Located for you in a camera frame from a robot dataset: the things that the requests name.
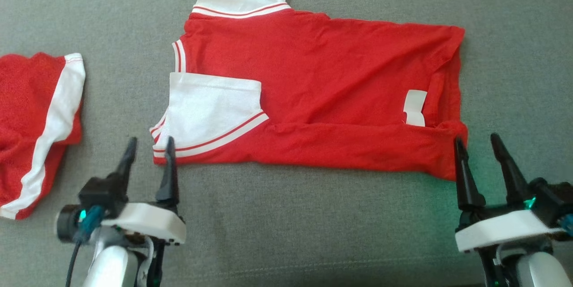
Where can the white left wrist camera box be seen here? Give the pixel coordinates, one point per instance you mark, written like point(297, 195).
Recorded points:
point(147, 224)

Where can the red shorts with white stripe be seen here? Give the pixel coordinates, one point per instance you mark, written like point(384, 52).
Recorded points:
point(31, 121)

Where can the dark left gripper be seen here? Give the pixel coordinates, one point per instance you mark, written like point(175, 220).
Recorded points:
point(100, 193)

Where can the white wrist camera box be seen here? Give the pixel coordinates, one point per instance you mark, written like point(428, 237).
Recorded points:
point(501, 231)
point(147, 224)

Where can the red white jersey shirt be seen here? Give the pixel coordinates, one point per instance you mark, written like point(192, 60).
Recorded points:
point(322, 76)

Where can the large grey sofa seat cushion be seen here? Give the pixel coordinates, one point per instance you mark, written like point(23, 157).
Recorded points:
point(286, 215)

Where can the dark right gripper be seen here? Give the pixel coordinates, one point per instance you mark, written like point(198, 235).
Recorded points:
point(553, 202)

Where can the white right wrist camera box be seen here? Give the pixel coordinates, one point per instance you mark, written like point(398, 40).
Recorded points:
point(501, 231)

